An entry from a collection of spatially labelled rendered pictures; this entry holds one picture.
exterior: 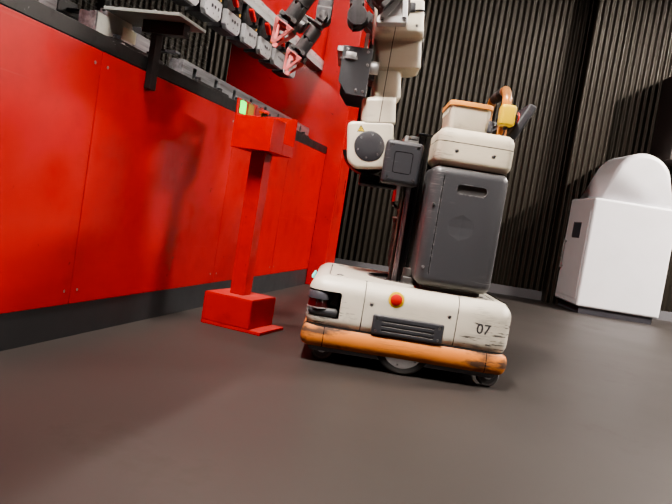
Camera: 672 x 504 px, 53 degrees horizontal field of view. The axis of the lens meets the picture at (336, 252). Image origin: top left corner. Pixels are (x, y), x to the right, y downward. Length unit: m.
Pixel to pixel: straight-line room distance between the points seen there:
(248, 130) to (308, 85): 1.92
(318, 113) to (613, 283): 2.72
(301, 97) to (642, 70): 3.28
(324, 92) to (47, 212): 2.68
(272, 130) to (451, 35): 3.87
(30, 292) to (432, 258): 1.19
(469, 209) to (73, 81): 1.23
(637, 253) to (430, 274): 3.66
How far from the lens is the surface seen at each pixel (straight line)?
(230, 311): 2.50
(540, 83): 6.23
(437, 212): 2.18
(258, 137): 2.47
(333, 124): 4.29
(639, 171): 5.76
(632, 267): 5.71
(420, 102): 6.01
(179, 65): 2.75
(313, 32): 2.72
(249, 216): 2.54
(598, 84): 6.25
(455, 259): 2.20
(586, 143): 6.16
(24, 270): 1.92
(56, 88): 1.93
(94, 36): 2.06
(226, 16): 3.03
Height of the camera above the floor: 0.49
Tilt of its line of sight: 3 degrees down
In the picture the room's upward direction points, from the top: 9 degrees clockwise
